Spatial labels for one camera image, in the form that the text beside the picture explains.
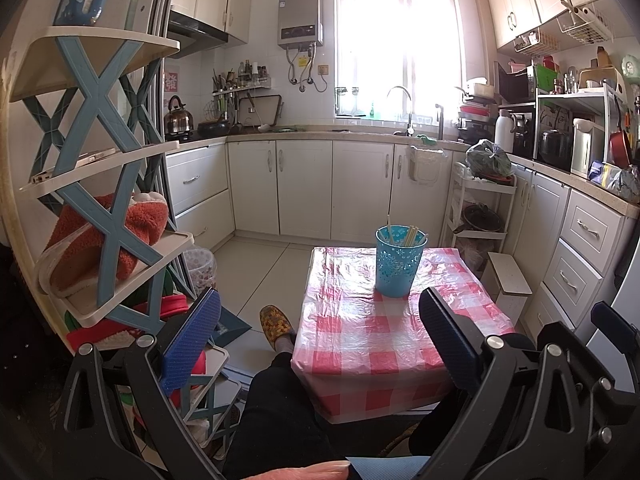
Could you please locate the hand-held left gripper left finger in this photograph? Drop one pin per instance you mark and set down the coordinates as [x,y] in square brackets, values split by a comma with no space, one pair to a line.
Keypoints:
[192,340]

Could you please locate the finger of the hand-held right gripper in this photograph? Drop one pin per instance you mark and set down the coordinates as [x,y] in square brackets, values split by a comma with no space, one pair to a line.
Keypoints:
[612,325]

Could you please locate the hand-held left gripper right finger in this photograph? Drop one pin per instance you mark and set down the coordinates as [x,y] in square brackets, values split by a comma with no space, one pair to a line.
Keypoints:
[450,340]

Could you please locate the blue perforated plastic basket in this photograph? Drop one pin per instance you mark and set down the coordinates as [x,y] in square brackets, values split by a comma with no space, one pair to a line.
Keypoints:
[400,270]

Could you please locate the pile of wooden chopsticks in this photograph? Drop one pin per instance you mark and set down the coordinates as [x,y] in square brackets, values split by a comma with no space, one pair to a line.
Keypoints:
[412,235]

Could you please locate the person's left hand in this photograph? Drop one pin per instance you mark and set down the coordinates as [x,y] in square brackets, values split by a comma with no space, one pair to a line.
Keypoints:
[310,471]

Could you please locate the blue dustpan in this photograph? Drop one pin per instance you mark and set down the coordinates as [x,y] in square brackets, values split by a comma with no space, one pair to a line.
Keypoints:
[232,327]

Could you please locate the waste bin with patterned bag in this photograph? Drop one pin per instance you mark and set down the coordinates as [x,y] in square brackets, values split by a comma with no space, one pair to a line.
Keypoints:
[197,270]

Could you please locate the white drawer cabinet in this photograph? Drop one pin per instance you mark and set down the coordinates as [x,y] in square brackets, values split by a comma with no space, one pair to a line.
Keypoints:
[580,260]

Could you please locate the red checked plastic tablecloth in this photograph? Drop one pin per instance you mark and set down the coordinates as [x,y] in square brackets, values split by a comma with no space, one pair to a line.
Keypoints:
[370,340]

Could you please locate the white step stool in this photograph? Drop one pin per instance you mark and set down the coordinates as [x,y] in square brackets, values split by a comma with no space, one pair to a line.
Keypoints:
[507,280]

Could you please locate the yellow patterned slipper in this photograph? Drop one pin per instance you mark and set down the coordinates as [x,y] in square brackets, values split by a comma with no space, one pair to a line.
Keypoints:
[276,325]

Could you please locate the person's left leg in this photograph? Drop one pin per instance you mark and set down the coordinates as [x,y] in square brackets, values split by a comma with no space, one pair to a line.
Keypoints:
[280,410]

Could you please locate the black lidded pan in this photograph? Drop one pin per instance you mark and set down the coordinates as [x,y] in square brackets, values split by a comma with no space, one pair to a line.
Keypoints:
[482,220]

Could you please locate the red plush slippers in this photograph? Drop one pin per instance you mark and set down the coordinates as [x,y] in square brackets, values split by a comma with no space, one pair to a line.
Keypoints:
[145,225]

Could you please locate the blue cloth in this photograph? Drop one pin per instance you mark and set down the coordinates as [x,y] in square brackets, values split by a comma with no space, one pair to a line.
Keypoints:
[385,467]

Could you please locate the blue foil bag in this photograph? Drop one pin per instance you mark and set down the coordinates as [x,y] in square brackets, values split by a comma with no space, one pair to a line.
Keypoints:
[615,180]

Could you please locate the white trolley rack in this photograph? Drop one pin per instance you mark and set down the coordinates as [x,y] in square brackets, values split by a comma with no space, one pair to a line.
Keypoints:
[487,185]

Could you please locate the white hanging cabinet bin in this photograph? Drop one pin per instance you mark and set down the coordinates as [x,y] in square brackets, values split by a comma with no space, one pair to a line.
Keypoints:
[426,167]

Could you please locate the red frying pan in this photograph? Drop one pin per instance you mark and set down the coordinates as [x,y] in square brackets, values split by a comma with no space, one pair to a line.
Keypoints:
[620,150]

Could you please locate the white electric water boiler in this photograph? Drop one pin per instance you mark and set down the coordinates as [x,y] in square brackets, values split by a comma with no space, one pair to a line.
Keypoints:
[586,147]

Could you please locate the green plastic bag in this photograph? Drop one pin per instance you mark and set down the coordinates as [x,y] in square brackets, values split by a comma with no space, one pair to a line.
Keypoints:
[489,157]

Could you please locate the black cooking pot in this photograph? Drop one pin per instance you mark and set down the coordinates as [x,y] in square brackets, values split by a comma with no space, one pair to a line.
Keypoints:
[554,147]

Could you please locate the white base cabinets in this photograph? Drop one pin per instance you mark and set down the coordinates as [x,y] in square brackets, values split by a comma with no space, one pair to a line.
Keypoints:
[305,190]

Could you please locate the green cloth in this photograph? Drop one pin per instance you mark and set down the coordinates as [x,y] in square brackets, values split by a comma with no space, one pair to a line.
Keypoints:
[426,139]

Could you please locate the white thermos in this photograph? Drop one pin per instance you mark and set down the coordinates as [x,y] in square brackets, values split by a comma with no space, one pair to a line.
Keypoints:
[504,135]

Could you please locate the black wok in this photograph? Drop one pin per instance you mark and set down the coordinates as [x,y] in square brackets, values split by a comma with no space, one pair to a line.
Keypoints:
[215,129]

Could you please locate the straight chrome tap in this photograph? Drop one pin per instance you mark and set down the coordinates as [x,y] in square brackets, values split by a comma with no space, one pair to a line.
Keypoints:
[440,122]

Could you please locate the steel kettle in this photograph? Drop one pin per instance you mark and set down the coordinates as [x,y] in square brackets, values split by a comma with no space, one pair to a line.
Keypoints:
[178,120]

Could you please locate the white countertop shelf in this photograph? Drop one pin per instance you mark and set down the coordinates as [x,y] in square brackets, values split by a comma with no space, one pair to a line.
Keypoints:
[575,100]

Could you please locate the chrome curved faucet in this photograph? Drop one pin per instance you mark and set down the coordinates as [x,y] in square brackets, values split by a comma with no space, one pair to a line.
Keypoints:
[409,115]

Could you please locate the stack of food containers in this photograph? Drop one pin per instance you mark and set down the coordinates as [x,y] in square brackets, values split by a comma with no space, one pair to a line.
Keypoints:
[475,110]

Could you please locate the dark framed drying tray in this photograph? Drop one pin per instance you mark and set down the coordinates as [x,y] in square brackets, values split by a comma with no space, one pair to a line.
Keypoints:
[267,110]

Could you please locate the blue white shelf rack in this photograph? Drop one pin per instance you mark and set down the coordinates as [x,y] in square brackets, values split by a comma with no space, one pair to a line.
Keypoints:
[107,110]

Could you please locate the green plastic box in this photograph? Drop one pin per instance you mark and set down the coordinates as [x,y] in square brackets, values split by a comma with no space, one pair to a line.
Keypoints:
[545,79]

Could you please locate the black microwave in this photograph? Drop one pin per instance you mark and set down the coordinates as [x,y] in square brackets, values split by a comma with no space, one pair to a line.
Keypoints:
[515,85]

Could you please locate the green round clock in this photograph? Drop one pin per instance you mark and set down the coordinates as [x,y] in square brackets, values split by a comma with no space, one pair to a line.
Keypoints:
[630,66]

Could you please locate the white framed window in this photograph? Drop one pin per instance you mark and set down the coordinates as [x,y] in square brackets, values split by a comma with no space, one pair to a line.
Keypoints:
[395,50]

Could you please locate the black range hood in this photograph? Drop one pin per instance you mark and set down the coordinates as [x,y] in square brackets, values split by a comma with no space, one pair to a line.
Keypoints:
[195,30]

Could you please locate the grey gas water heater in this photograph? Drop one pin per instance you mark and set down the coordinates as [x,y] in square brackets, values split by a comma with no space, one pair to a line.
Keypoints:
[300,20]

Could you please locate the wall utensil rack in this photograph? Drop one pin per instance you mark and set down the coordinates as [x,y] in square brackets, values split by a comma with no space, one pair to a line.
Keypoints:
[240,87]

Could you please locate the red paper wall decoration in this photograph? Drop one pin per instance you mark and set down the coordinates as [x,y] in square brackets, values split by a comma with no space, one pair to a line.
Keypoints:
[172,81]

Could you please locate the white wall cabinets tall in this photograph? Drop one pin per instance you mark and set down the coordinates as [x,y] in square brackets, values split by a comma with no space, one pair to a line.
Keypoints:
[525,0]

